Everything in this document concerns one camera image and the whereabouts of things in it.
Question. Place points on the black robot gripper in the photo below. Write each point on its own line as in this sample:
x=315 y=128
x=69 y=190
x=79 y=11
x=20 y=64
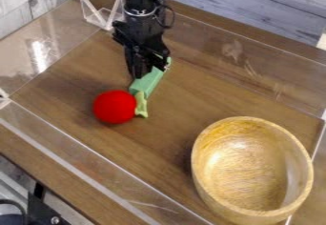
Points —
x=139 y=33

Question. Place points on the red felt strawberry toy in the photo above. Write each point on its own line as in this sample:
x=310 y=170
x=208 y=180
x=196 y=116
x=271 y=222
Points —
x=118 y=106

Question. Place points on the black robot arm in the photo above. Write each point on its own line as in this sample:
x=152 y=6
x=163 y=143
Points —
x=147 y=6

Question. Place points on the green rectangular block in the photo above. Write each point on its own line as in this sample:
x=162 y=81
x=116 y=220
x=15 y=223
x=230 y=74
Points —
x=147 y=83

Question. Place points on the clear acrylic table barrier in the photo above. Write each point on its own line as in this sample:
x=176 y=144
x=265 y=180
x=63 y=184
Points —
x=123 y=174

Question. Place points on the wooden bowl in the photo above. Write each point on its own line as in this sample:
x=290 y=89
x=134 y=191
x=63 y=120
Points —
x=251 y=170

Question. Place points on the clear acrylic corner bracket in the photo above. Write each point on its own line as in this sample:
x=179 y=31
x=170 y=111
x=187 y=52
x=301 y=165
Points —
x=103 y=17

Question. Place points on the black clamp with cable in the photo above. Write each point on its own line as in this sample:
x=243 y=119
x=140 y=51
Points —
x=33 y=211

